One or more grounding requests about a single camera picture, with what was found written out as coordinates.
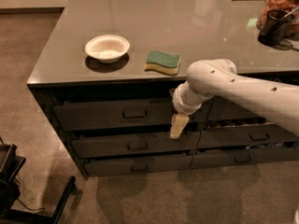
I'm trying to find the dark transparent cup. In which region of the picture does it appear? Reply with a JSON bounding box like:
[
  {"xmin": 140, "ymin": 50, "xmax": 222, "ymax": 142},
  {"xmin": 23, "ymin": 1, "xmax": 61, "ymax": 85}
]
[{"xmin": 258, "ymin": 9, "xmax": 295, "ymax": 46}]

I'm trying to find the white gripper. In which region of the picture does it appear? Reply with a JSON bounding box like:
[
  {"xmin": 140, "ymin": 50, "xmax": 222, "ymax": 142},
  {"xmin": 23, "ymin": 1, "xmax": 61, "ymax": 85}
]
[{"xmin": 170, "ymin": 81, "xmax": 211, "ymax": 139}]

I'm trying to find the white paper bowl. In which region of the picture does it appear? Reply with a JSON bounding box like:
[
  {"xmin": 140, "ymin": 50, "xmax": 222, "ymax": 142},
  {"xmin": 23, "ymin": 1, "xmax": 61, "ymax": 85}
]
[{"xmin": 85, "ymin": 35, "xmax": 130, "ymax": 63}]

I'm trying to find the green yellow sponge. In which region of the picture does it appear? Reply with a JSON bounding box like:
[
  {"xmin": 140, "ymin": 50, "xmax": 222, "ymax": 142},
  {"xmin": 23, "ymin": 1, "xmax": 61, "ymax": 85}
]
[{"xmin": 144, "ymin": 51, "xmax": 180, "ymax": 76}]

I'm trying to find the glass jar of snacks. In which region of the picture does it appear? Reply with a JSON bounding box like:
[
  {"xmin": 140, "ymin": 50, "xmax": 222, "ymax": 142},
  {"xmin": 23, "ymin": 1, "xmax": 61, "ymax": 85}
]
[{"xmin": 256, "ymin": 0, "xmax": 299, "ymax": 40}]

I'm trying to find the black chair frame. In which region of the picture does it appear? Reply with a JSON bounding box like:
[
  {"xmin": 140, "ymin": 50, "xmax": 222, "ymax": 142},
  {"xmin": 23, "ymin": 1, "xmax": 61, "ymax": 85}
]
[{"xmin": 0, "ymin": 138, "xmax": 76, "ymax": 224}]

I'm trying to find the grey kitchen island counter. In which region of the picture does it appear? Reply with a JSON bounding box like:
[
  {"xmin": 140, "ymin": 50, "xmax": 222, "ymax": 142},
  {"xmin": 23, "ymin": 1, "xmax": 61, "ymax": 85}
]
[{"xmin": 28, "ymin": 0, "xmax": 299, "ymax": 177}]

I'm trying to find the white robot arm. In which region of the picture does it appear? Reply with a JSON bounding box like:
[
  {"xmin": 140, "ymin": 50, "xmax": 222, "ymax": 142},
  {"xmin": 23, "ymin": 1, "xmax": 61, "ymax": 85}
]
[{"xmin": 170, "ymin": 59, "xmax": 299, "ymax": 139}]

